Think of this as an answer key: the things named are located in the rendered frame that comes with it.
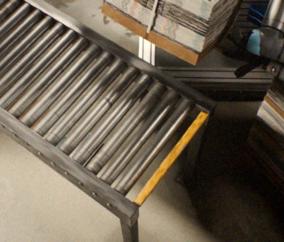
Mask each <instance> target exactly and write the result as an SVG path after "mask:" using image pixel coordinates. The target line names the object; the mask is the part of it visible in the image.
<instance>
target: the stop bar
mask: <svg viewBox="0 0 284 242"><path fill-rule="evenodd" d="M208 116H209V115H208V114H207V113H205V111H202V112H201V113H200V114H199V115H198V117H197V118H196V119H195V120H194V122H193V123H192V125H190V127H189V128H188V130H187V131H186V132H185V134H184V135H183V136H182V138H181V139H180V140H179V142H178V143H177V144H176V146H175V147H174V148H173V149H172V150H171V152H170V154H169V155H168V156H167V158H166V159H165V160H164V162H163V163H162V164H161V165H160V166H159V167H158V169H157V170H156V171H155V173H154V175H153V176H152V177H151V179H150V180H149V181H148V182H147V183H146V185H145V186H144V188H143V189H142V190H141V191H140V193H139V194H138V195H137V197H136V198H135V200H133V203H134V204H135V205H136V206H137V207H141V206H142V204H143V203H144V201H145V200H147V198H148V197H149V195H150V194H151V193H153V190H154V188H155V186H156V185H157V184H158V183H159V182H160V180H161V179H162V178H163V177H164V175H165V174H166V173H167V171H168V170H169V168H170V167H171V165H172V164H173V163H174V162H175V160H176V159H177V158H178V156H179V155H180V153H181V152H182V151H183V150H184V148H185V147H186V146H187V145H188V143H189V141H190V140H191V139H192V137H193V136H194V135H195V133H196V132H197V131H198V130H200V127H201V126H202V124H203V123H204V122H205V120H206V119H207V117H208Z"/></svg>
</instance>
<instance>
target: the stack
mask: <svg viewBox="0 0 284 242"><path fill-rule="evenodd" d="M270 84H271V85H270V86H269V89H268V91H267V97H269V98H270V99H271V100H272V102H273V103H274V104H276V105H277V106H278V107H279V108H280V109H281V110H282V111H283V112H284V80H280V79H279V78H277V77H275V76H273V78H272V81H271V83H270ZM255 122H256V124H257V125H258V126H259V127H260V128H261V129H262V130H263V131H265V132H266V133H267V134H268V135H269V136H270V137H271V138H272V140H273V141H274V142H275V143H276V144H277V145H278V146H279V147H280V148H282V149H283V150H284V119H283V118H282V117H281V116H280V115H279V114H278V113H276V112H275V111H274V110H273V108H272V107H271V106H270V105H269V104H268V103H267V102H266V101H265V100H264V101H262V103H261V106H260V107H259V110H258V113H257V115H256V118H255ZM245 143H246V144H247V145H248V146H249V147H250V148H252V149H253V150H254V152H255V153H256V154H257V155H258V156H259V157H260V158H261V160H262V161H263V162H264V163H265V164H266V165H267V166H268V167H269V168H270V169H271V170H272V172H273V173H274V174H275V175H276V176H277V178H278V179H279V180H280V181H281V182H282V183H283V184H284V156H283V155H281V154H280V152H279V151H277V150H276V148H274V147H273V146H272V144H270V143H269V141H268V140H266V139H265V137H264V136H262V135H261V133H260V132H259V131H257V129H256V128H255V127H254V126H253V127H252V129H251V130H250V131H249V136H248V138H247V140H246V141H245ZM238 156H239V159H240V160H241V161H242V162H243V163H244V164H245V165H246V166H247V167H248V168H249V169H250V170H251V171H252V172H253V173H254V174H255V176H256V177H257V178H258V179H259V180H260V182H262V183H263V184H264V185H265V186H266V188H267V189H268V190H269V191H270V192H271V193H272V195H273V196H274V197H275V198H276V199H277V200H278V201H279V202H280V203H281V204H282V206H283V207H284V197H283V196H282V195H281V194H280V193H279V192H278V190H279V191H280V192H281V193H282V194H283V195H284V188H283V187H282V186H281V185H280V184H279V183H278V182H277V181H276V180H275V179H274V178H273V177H272V176H271V174H270V173H269V172H268V171H267V170H266V169H265V168H264V166H262V165H261V164H260V163H259V162H258V160H257V159H256V158H255V157H254V156H253V154H252V153H251V152H250V151H249V150H248V149H247V148H246V147H245V146H244V145H243V146H242V148H241V150H240V152H239V155H238ZM261 172H263V173H264V174H265V176H266V177H267V178H268V179H269V180H270V181H271V182H272V183H271V182H269V181H268V180H267V179H266V177H265V176H264V175H263V174H262V173H261ZM272 184H273V185H274V186H276V188H277V189H278V190H277V189H276V188H275V187H274V186H273V185H272Z"/></svg>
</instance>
